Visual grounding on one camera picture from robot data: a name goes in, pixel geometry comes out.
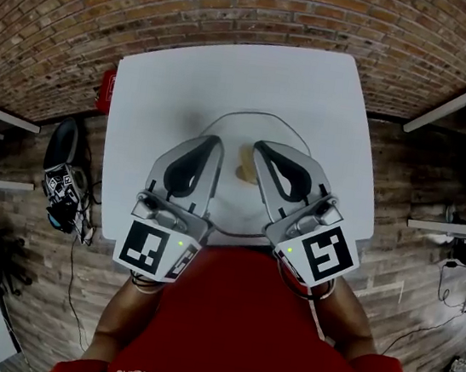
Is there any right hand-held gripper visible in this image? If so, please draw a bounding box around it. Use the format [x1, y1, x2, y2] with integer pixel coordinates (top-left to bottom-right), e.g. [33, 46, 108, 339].
[236, 139, 371, 294]

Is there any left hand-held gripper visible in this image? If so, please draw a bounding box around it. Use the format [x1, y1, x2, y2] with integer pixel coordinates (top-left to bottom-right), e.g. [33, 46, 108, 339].
[111, 123, 227, 289]

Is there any yellow sponge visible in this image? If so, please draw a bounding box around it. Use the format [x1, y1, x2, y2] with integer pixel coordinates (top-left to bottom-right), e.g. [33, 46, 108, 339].
[233, 143, 263, 185]

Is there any clear glass lid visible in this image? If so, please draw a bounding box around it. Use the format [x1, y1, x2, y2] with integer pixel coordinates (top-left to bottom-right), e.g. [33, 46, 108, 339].
[186, 103, 319, 247]

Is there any person's right forearm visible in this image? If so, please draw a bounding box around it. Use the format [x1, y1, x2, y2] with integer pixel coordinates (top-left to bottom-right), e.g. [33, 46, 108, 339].
[306, 273, 386, 365]

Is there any person's left forearm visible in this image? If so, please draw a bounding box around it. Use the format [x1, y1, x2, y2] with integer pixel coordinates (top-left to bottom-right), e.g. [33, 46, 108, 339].
[83, 266, 165, 370]

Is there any red flat box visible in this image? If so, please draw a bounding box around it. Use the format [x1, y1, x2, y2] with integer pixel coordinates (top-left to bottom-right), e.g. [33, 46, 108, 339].
[93, 68, 118, 116]

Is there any pile of spare grippers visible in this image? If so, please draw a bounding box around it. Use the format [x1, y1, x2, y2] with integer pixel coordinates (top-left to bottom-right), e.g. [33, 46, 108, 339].
[34, 159, 103, 246]

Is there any black curved case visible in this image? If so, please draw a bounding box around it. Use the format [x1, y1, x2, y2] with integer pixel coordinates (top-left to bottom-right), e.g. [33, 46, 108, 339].
[42, 114, 83, 173]

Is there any red shirt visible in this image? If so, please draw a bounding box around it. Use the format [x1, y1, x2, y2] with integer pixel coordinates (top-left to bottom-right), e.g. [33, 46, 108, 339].
[48, 224, 436, 372]

